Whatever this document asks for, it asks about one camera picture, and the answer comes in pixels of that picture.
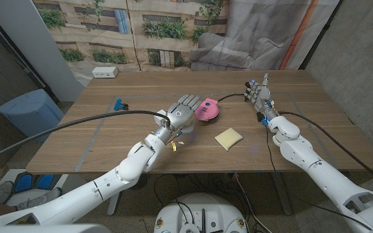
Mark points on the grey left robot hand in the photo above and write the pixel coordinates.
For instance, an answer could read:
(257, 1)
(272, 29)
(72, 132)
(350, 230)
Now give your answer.
(180, 115)

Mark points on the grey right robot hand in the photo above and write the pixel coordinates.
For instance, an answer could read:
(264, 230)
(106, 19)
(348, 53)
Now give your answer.
(263, 97)

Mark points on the pink mini sandwich press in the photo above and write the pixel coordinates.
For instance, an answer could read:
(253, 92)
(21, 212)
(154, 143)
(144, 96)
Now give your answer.
(208, 111)

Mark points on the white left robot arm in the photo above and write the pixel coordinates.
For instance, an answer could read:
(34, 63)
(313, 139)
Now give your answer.
(102, 191)

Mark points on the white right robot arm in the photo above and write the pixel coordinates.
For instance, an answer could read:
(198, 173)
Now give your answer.
(322, 178)

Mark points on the pale yellow sponge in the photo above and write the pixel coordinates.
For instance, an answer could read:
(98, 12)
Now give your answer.
(228, 138)

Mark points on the blue and black clamp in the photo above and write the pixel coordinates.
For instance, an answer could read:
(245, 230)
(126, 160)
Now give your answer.
(119, 104)

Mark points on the printed fabric backdrop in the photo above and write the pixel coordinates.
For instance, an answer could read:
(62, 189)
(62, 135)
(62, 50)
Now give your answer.
(173, 32)

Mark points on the white power strip box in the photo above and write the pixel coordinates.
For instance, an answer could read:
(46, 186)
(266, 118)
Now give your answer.
(105, 72)

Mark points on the grey table leg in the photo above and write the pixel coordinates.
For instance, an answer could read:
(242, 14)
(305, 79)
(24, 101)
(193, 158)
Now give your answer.
(282, 194)

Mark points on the white robot torso base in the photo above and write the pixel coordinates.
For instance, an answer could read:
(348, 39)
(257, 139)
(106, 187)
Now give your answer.
(202, 213)

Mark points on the white table leg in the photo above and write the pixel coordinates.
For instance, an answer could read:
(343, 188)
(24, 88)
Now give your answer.
(112, 204)

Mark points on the blue plastic bin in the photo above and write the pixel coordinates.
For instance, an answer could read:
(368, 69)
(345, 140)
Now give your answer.
(31, 113)

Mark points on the blue floor pads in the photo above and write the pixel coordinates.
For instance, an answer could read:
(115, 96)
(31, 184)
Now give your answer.
(32, 182)

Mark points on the white upright panel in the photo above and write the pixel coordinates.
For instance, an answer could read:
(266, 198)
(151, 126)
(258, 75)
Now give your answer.
(34, 42)

